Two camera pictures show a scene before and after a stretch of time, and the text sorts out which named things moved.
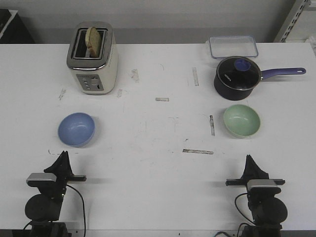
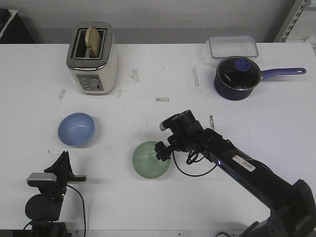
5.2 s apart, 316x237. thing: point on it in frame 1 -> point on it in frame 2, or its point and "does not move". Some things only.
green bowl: (241, 121) -> (146, 163)
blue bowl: (76, 129) does not move
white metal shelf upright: (287, 26) does not move
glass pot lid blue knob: (238, 72) does not move
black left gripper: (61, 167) does not move
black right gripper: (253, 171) -> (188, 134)
